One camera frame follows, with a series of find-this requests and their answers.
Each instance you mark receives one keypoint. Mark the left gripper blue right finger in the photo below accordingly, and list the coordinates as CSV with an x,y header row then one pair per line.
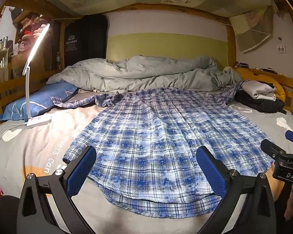
x,y
214,170

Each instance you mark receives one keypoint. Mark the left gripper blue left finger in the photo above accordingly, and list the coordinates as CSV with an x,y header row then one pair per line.
x,y
77,171

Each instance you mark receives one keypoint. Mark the blue plaid flannel shirt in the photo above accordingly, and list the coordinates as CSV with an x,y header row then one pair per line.
x,y
146,143

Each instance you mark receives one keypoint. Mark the black folded garment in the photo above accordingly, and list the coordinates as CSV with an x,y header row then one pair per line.
x,y
260,105

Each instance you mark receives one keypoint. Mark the grey folded sweatshirt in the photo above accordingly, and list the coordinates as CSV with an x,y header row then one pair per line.
x,y
258,90

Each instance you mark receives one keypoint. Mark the grey printed bed sheet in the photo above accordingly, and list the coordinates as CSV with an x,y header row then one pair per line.
x,y
40,150

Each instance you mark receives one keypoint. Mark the blue pillow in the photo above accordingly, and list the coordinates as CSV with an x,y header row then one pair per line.
x,y
39,102

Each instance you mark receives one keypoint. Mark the grey rumpled duvet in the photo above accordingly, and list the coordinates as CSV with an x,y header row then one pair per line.
x,y
141,72

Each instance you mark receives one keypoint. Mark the checkered hanging cloth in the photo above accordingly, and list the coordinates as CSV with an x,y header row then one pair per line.
x,y
253,28

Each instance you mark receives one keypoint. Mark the black hanging garment bag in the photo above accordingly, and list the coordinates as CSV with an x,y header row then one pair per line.
x,y
85,38

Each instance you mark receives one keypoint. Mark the cluttered wooden shelf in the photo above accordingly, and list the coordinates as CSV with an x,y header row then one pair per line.
x,y
19,30

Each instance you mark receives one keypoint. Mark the white wall socket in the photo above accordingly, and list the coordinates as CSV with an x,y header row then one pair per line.
x,y
280,46

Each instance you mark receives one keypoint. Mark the wooden bunk bed frame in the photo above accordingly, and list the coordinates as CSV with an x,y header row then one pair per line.
x,y
178,29

